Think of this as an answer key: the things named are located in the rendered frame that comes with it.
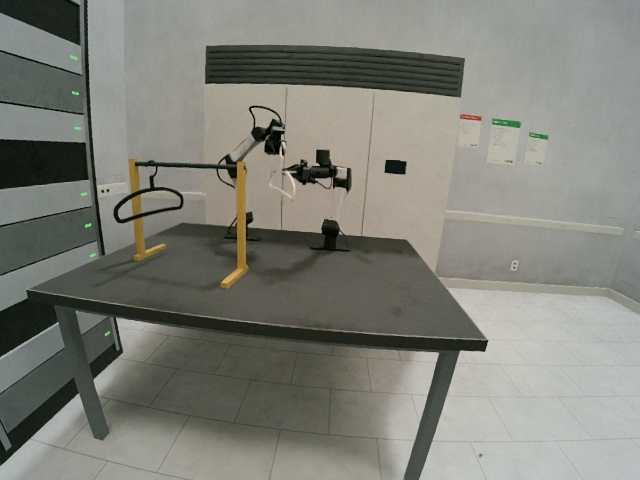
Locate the yellow wooden hanger rack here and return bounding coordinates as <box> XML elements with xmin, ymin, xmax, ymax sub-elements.
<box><xmin>129</xmin><ymin>159</ymin><xmax>248</xmax><ymax>289</ymax></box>

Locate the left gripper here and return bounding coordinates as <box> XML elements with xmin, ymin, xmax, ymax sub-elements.
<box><xmin>282</xmin><ymin>159</ymin><xmax>319</xmax><ymax>185</ymax></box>

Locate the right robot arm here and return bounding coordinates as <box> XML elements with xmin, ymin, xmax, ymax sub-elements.
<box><xmin>224</xmin><ymin>119</ymin><xmax>285</xmax><ymax>241</ymax></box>

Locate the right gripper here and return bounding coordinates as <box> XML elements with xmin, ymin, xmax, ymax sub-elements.
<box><xmin>264</xmin><ymin>132</ymin><xmax>287</xmax><ymax>156</ymax></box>

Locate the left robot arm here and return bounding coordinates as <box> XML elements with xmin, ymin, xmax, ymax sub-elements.
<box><xmin>311</xmin><ymin>149</ymin><xmax>352</xmax><ymax>252</ymax></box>

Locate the black clothes hanger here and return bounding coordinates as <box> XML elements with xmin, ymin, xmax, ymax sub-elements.
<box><xmin>113</xmin><ymin>167</ymin><xmax>184</xmax><ymax>224</ymax></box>

